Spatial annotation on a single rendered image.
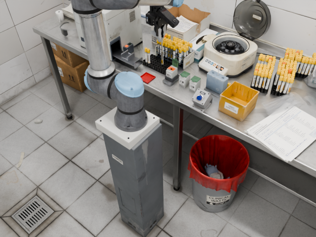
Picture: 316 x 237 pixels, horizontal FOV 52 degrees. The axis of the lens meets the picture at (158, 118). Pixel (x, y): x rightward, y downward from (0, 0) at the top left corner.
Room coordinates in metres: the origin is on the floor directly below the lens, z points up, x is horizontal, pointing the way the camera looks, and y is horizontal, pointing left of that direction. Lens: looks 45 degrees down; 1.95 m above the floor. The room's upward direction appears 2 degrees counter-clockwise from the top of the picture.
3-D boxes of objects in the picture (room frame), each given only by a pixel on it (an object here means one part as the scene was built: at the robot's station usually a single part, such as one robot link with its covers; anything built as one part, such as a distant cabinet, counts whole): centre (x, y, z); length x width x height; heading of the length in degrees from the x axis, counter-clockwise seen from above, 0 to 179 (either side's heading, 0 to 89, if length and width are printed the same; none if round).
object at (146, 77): (1.38, 0.05, 0.88); 0.07 x 0.07 x 0.01; 50
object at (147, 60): (1.49, -0.02, 0.93); 0.17 x 0.09 x 0.11; 50
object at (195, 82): (1.27, -0.20, 0.91); 0.05 x 0.04 x 0.07; 140
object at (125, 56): (1.53, 0.17, 0.92); 0.21 x 0.07 x 0.05; 50
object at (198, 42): (1.63, -0.29, 0.92); 0.24 x 0.12 x 0.10; 140
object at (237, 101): (1.11, -0.38, 0.93); 0.13 x 0.13 x 0.10; 49
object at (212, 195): (1.18, -0.35, 0.22); 0.38 x 0.37 x 0.44; 50
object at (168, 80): (1.35, -0.08, 0.89); 0.09 x 0.05 x 0.04; 137
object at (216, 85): (1.25, -0.30, 0.92); 0.10 x 0.07 x 0.10; 45
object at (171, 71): (1.35, -0.08, 0.92); 0.05 x 0.04 x 0.06; 137
